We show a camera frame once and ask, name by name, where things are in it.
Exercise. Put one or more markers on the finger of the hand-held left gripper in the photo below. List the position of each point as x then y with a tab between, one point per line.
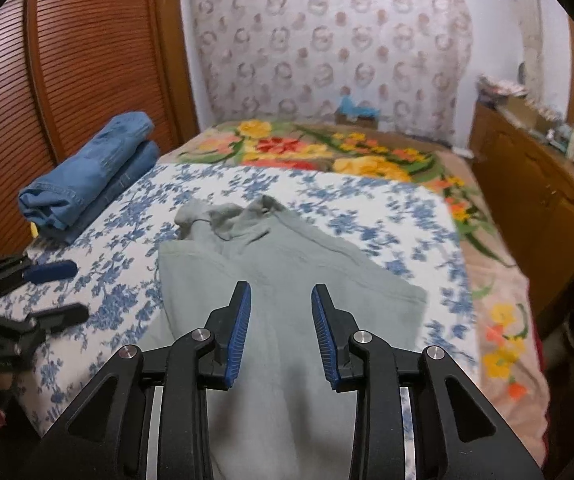
52	271
64	315

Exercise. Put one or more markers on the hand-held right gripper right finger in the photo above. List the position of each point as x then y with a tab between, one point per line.
323	336

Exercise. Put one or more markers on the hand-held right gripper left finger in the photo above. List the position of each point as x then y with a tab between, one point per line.
240	336

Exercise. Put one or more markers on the grey pants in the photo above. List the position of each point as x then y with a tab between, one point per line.
287	260

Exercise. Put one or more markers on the folded blue jeans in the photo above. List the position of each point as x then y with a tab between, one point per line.
84	170

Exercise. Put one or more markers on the blue floral bed sheet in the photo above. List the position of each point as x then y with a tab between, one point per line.
367	210

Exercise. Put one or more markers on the colourful floral blanket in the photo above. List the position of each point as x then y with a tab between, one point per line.
367	152

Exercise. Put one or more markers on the wooden louvered wardrobe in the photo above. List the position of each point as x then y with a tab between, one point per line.
82	60

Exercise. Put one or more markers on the light blue cloth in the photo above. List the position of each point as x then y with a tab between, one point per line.
354	106

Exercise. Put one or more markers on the wooden cabinet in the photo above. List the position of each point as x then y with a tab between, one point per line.
532	200

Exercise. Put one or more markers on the beige patterned lace curtain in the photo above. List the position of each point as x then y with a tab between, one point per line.
337	45

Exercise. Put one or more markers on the pink patterned bundle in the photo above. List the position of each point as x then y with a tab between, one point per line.
502	86

